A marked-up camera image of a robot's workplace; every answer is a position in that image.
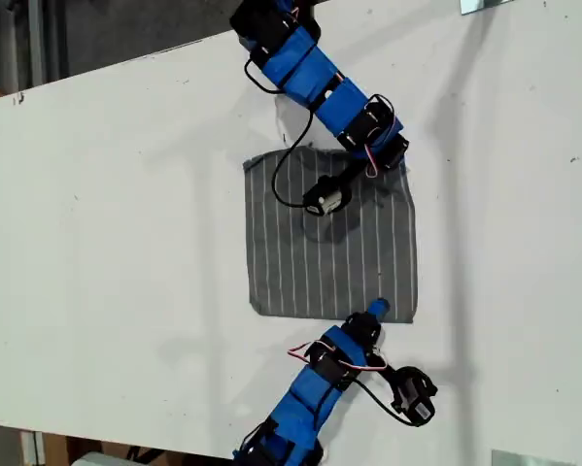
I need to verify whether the grey metal bar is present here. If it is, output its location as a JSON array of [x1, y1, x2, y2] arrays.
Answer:
[[26, 0, 47, 91]]

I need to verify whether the black camera box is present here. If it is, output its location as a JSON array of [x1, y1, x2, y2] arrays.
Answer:
[[302, 174, 353, 218], [390, 366, 440, 428]]

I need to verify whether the white table leg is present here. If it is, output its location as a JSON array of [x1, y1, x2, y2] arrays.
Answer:
[[20, 429, 47, 466]]

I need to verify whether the grey striped square towel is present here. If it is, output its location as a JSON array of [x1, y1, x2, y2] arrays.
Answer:
[[241, 143, 421, 325]]

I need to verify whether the black camera stalk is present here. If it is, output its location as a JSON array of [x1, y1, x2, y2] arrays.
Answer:
[[367, 352, 401, 384], [336, 159, 369, 190]]

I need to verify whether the black camera cable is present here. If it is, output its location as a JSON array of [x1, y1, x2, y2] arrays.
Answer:
[[243, 57, 316, 209], [351, 378, 418, 429]]

